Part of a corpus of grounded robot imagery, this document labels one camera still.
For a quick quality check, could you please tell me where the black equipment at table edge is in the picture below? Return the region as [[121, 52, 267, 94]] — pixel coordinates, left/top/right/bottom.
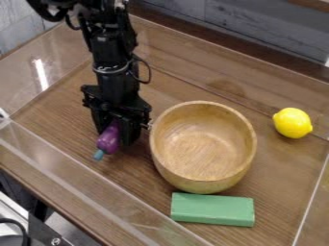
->
[[0, 217, 66, 246]]

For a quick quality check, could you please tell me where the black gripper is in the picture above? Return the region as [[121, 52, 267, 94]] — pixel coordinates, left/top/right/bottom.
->
[[82, 65, 152, 146]]

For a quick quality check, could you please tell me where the yellow lemon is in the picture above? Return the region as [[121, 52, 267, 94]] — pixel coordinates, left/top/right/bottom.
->
[[273, 108, 313, 139]]

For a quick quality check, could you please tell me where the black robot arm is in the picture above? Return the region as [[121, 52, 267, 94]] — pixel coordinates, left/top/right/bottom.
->
[[26, 0, 152, 146]]

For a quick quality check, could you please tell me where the brown wooden bowl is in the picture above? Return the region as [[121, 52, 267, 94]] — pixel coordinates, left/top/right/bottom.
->
[[149, 101, 257, 194]]

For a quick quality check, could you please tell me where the purple toy eggplant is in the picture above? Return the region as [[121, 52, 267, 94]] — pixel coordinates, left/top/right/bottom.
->
[[94, 120, 120, 160]]

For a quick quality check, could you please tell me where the green rectangular block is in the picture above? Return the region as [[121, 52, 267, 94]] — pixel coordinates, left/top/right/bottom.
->
[[172, 192, 256, 227]]

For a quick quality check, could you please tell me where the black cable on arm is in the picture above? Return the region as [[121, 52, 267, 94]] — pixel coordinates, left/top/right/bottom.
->
[[128, 54, 153, 86]]

